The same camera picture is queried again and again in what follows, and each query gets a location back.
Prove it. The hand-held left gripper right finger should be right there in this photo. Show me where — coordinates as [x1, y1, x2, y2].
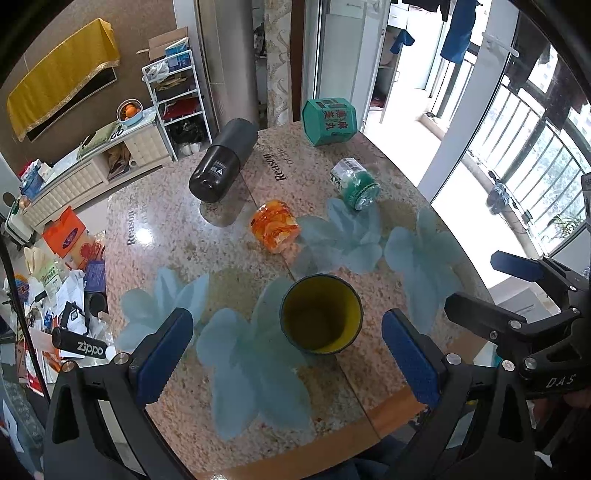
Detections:
[381, 308, 543, 480]

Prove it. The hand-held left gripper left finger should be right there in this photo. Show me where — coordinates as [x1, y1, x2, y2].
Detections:
[42, 307, 195, 480]

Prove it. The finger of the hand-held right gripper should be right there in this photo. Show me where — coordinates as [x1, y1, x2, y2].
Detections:
[444, 292, 583, 361]
[490, 250, 583, 305]

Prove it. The dark cup with yellow inside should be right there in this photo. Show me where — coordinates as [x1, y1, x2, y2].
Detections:
[280, 274, 364, 355]

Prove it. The orange patterned glass cup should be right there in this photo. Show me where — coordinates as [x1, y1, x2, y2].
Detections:
[250, 200, 301, 254]

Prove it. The potted plant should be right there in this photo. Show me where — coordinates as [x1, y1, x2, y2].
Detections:
[547, 215, 585, 241]

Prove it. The pair of dark shoes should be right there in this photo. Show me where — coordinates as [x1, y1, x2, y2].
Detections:
[487, 182, 511, 214]

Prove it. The black printed tube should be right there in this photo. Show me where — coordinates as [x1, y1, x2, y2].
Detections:
[51, 327, 108, 358]

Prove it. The dark blue box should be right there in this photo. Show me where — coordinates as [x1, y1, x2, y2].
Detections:
[84, 261, 107, 294]

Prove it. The person's leg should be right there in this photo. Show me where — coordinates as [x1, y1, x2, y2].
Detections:
[323, 436, 416, 480]

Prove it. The pile of papers and packets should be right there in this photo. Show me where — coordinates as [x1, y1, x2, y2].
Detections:
[0, 265, 109, 384]

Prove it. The red patterned box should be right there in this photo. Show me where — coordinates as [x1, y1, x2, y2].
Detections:
[69, 239, 105, 269]

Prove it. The balcony railing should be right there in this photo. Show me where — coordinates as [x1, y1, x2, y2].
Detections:
[462, 46, 591, 259]

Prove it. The black tripod pole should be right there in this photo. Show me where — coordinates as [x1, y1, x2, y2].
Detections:
[0, 231, 51, 402]

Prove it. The orange tissue box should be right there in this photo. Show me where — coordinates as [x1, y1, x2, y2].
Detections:
[43, 206, 88, 258]

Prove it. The green plastic bottle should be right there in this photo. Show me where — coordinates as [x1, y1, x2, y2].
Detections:
[330, 158, 380, 212]

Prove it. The white quilted cabinet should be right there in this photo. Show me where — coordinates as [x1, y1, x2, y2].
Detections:
[21, 108, 174, 234]

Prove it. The black cylinder flask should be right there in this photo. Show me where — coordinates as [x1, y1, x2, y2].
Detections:
[188, 118, 258, 204]

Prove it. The green cloth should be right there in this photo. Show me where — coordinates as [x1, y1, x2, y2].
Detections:
[78, 122, 122, 155]

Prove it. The green hexagonal box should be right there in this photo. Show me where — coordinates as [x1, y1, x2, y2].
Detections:
[302, 97, 358, 147]

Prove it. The blue hanging garment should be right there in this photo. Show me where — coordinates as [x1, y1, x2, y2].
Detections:
[440, 0, 478, 63]

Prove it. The bowl of oranges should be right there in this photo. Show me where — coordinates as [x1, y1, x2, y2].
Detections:
[116, 99, 144, 127]

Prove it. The small blue hanging cloth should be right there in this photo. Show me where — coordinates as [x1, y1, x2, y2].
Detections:
[389, 30, 415, 55]

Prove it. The white shelf rack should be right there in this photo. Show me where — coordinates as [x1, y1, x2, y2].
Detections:
[141, 59, 213, 160]

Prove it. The black television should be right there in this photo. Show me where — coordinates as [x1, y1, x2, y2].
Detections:
[25, 67, 117, 139]

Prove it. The grey standing air conditioner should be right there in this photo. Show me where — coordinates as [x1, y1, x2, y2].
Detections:
[196, 0, 259, 139]

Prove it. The yellow fringed cloth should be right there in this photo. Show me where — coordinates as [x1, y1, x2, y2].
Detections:
[7, 18, 121, 141]

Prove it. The cardboard box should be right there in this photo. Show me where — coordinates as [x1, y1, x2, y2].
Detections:
[148, 27, 190, 61]

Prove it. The patterned curtain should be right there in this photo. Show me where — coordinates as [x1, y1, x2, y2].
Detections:
[264, 0, 293, 127]

